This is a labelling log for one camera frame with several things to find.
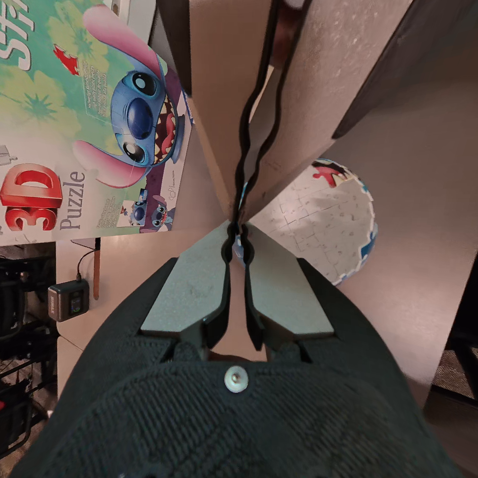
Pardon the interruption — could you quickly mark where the black power bank cable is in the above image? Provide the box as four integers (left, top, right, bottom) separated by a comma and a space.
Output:
76, 248, 98, 282

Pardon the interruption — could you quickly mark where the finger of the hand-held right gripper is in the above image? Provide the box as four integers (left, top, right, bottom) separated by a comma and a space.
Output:
238, 0, 415, 222
188, 0, 279, 225

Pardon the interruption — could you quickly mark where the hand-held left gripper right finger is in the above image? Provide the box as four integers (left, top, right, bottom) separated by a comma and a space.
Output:
239, 220, 335, 352

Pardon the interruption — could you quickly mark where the brown wooden strip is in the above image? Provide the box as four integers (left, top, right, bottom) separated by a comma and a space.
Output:
93, 239, 101, 300

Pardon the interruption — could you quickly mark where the green printed puzzle box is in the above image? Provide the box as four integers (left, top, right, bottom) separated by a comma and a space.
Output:
0, 0, 196, 247

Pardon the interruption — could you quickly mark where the dark grey power bank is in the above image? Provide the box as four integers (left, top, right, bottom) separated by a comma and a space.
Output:
48, 280, 90, 322

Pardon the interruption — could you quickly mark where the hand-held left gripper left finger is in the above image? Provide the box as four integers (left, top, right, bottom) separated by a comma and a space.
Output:
140, 218, 238, 350

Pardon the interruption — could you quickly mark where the blue puzzle ball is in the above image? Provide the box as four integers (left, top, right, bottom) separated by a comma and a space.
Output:
248, 159, 378, 286

